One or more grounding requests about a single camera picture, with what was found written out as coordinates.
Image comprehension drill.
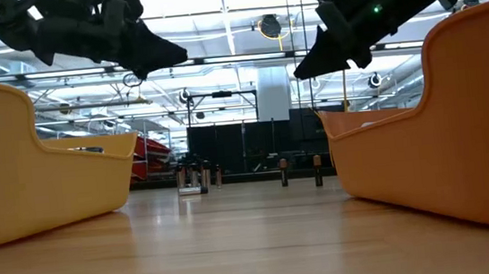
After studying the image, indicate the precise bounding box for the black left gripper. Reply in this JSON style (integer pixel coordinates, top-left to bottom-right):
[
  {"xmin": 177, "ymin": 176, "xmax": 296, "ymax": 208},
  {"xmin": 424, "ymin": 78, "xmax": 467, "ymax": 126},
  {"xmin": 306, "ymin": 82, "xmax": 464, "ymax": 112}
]
[{"xmin": 30, "ymin": 0, "xmax": 190, "ymax": 90}]

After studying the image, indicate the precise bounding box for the black copper-top AAA battery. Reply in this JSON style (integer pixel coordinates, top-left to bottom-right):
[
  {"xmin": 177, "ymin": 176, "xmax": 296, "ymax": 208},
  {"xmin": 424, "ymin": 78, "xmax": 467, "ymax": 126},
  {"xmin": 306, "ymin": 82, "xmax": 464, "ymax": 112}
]
[
  {"xmin": 279, "ymin": 158, "xmax": 291, "ymax": 188},
  {"xmin": 311, "ymin": 153, "xmax": 325, "ymax": 189}
]

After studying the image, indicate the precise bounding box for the orange plastic bin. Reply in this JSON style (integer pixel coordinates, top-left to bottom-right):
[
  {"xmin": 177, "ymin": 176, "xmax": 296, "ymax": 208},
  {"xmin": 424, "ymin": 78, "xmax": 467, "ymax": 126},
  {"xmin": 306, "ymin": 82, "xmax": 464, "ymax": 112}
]
[{"xmin": 307, "ymin": 0, "xmax": 489, "ymax": 250}]

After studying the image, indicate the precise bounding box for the yellow plastic bin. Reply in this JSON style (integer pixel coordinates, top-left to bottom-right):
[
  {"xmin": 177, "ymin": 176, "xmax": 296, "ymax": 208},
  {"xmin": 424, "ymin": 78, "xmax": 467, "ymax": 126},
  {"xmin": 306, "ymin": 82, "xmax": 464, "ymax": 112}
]
[{"xmin": 0, "ymin": 62, "xmax": 149, "ymax": 250}]

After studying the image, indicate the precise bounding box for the white building column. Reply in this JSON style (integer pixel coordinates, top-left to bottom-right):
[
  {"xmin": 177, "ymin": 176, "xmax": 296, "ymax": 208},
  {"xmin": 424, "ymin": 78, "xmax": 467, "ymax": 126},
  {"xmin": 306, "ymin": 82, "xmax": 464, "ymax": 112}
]
[{"xmin": 254, "ymin": 64, "xmax": 293, "ymax": 124}]

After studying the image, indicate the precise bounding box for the horizontal ceiling pipe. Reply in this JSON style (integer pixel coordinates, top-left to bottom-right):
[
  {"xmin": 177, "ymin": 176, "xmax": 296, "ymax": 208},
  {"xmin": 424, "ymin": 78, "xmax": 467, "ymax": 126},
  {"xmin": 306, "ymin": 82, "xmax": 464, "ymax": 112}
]
[{"xmin": 34, "ymin": 96, "xmax": 154, "ymax": 116}]

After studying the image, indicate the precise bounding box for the red storage rack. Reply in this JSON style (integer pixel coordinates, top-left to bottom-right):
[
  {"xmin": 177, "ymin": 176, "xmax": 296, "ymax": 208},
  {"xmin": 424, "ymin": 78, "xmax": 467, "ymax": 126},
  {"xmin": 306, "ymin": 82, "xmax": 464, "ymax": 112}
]
[{"xmin": 125, "ymin": 133, "xmax": 176, "ymax": 183}]

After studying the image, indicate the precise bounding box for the black curtain partition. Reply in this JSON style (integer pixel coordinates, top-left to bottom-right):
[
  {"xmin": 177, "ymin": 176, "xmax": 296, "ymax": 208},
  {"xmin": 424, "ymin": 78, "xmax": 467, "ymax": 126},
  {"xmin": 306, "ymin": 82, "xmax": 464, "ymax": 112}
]
[{"xmin": 185, "ymin": 105, "xmax": 333, "ymax": 180}]

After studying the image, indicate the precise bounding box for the hanging black cable ring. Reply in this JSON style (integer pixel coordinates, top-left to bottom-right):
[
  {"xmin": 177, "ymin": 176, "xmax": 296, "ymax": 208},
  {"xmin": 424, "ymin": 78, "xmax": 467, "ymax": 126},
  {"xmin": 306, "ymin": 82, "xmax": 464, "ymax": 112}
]
[{"xmin": 122, "ymin": 73, "xmax": 145, "ymax": 90}]

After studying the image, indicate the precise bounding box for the yellow reel cable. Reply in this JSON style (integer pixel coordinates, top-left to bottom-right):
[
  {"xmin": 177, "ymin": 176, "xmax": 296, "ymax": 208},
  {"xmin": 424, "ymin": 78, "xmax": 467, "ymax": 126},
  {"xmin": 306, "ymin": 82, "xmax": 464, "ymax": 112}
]
[{"xmin": 256, "ymin": 17, "xmax": 296, "ymax": 55}]

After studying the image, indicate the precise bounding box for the black gantry frame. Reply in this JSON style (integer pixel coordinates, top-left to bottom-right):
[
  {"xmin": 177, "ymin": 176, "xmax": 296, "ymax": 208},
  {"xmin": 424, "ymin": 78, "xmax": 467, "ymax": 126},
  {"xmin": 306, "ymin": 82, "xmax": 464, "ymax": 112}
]
[{"xmin": 184, "ymin": 87, "xmax": 261, "ymax": 129}]

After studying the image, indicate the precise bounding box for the long ceiling light rail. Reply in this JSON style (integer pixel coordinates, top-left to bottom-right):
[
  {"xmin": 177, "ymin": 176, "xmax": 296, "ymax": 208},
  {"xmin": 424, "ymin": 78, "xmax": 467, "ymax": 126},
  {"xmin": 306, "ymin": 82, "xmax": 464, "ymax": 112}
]
[{"xmin": 0, "ymin": 33, "xmax": 425, "ymax": 89}]

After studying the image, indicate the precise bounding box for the black aluminium table frame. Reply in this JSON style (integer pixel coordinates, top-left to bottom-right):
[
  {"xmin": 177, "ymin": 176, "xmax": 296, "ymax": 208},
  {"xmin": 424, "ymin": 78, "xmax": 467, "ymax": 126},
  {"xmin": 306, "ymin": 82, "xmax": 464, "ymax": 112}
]
[{"xmin": 130, "ymin": 161, "xmax": 338, "ymax": 195}]

